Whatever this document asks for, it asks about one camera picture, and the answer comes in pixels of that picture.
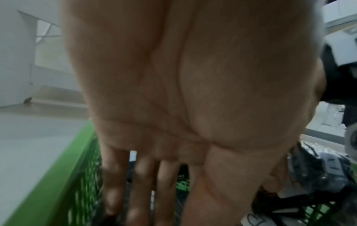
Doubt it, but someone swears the green plastic basket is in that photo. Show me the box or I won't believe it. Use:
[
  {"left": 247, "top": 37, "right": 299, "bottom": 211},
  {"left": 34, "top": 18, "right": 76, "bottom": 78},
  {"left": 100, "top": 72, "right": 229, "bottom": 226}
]
[{"left": 4, "top": 119, "right": 357, "bottom": 226}]

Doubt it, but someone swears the white desk side panel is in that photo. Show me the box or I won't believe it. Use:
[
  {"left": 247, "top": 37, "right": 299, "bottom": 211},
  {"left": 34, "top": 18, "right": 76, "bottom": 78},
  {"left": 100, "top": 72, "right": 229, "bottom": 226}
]
[{"left": 0, "top": 0, "right": 38, "bottom": 109}]

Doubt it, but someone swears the black wristband with marker tags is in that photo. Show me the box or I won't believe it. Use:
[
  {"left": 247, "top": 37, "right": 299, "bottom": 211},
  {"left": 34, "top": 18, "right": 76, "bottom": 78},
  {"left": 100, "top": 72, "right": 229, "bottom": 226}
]
[{"left": 320, "top": 28, "right": 357, "bottom": 124}]

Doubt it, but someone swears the person's left hand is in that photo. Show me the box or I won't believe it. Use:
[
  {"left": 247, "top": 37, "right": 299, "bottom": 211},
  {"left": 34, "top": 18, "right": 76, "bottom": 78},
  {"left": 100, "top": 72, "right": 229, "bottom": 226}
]
[{"left": 59, "top": 0, "right": 328, "bottom": 226}]

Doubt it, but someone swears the pile of black packets A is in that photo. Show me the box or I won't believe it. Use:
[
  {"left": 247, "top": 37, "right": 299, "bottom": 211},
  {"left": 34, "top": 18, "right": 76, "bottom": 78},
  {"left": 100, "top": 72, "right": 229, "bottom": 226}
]
[{"left": 242, "top": 141, "right": 357, "bottom": 226}]

